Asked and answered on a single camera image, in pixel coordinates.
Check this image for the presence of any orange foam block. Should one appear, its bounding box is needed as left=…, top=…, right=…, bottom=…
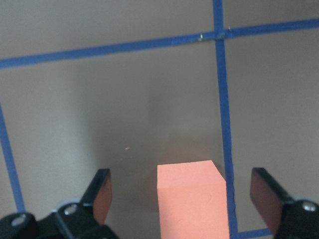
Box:
left=157, top=160, right=230, bottom=239

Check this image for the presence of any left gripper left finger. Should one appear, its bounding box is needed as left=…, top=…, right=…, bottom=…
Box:
left=55, top=169, right=112, bottom=239

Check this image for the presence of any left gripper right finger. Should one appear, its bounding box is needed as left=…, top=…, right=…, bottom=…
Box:
left=250, top=167, right=319, bottom=239

